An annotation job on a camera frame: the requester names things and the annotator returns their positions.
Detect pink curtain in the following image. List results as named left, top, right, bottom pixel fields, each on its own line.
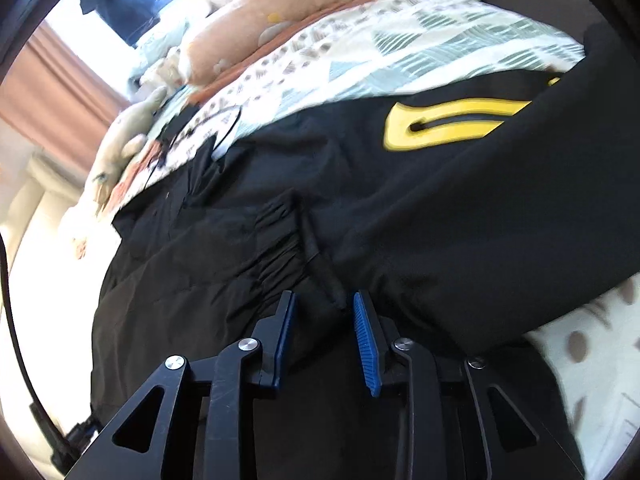
left=0, top=20, right=132, bottom=173

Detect dark hanging clothing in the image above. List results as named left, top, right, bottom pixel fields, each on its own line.
left=72, top=0, right=163, bottom=48

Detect black garment with yellow print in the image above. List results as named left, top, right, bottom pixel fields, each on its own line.
left=90, top=22, right=640, bottom=480

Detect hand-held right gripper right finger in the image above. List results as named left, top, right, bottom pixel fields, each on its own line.
left=352, top=291, right=586, bottom=480

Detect thick black cable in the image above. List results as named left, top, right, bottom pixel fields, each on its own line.
left=0, top=232, right=101, bottom=463

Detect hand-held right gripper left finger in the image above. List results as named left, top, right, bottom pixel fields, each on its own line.
left=64, top=290, right=299, bottom=480

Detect beige plush toy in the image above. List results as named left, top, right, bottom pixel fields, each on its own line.
left=140, top=46, right=193, bottom=92

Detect cream padded furniture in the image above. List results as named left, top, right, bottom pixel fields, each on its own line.
left=0, top=154, right=121, bottom=411

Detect cream plush toy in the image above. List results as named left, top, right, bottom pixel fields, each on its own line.
left=82, top=85, right=168, bottom=211

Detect patterned white quilt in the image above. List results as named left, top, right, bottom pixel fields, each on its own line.
left=60, top=0, right=640, bottom=480

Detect orange pillow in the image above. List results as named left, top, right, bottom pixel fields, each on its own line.
left=177, top=0, right=376, bottom=86

